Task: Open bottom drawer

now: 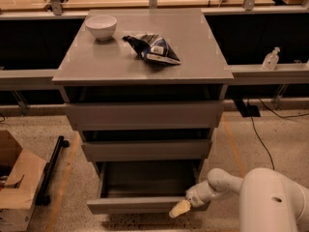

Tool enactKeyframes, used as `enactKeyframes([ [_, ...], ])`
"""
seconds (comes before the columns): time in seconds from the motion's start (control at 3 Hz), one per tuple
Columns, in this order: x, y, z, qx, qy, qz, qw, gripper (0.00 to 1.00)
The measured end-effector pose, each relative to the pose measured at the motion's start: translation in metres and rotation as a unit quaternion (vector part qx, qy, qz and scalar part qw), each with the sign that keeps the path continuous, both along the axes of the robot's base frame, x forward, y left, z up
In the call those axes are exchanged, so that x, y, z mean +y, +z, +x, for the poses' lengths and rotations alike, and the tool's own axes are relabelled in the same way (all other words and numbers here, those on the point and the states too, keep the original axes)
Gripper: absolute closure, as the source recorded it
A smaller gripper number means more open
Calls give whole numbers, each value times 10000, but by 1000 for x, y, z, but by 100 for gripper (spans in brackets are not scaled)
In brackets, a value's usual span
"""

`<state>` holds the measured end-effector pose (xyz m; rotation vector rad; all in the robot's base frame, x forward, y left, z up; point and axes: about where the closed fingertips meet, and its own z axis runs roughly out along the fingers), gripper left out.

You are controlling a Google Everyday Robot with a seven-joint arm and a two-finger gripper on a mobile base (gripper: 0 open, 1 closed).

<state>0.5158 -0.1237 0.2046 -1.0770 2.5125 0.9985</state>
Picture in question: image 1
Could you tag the grey drawer cabinet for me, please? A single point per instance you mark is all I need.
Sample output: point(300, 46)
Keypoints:
point(146, 101)

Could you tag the open cardboard box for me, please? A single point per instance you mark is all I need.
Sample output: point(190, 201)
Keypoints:
point(21, 177)

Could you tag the grey bottom drawer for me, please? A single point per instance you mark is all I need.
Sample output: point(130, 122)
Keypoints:
point(139, 187)

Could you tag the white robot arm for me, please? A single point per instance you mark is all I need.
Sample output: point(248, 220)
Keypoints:
point(268, 200)

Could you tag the grey metal rail frame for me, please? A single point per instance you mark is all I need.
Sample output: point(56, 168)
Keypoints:
point(32, 78)

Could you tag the black power brick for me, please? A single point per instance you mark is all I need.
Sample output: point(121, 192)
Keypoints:
point(246, 109)

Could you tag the grey top drawer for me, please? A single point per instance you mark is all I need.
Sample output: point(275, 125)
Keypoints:
point(144, 115)

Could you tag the grey middle drawer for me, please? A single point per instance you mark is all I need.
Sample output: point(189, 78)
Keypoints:
point(185, 149)

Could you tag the clear sanitizer bottle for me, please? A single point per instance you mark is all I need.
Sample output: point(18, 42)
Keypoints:
point(271, 59)

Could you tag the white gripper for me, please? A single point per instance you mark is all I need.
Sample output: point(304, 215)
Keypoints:
point(194, 197)

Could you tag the black metal bar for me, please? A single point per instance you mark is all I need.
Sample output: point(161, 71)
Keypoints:
point(43, 198)

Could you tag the grey drawer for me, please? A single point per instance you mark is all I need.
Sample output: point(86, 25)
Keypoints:
point(144, 115)
point(139, 187)
point(185, 149)

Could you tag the white ceramic bowl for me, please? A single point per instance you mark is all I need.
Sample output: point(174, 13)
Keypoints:
point(102, 27)

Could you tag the dark chip bag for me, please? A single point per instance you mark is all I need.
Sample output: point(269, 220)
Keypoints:
point(152, 47)

